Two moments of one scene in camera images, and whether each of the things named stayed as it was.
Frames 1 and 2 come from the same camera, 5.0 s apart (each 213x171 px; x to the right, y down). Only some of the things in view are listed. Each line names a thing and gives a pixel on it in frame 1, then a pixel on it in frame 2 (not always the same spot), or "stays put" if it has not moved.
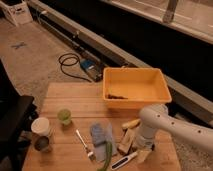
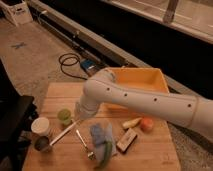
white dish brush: [123, 160] → [63, 133]
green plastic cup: [64, 115] stays put
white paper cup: [41, 126] stays put
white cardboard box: [18, 13] stays put
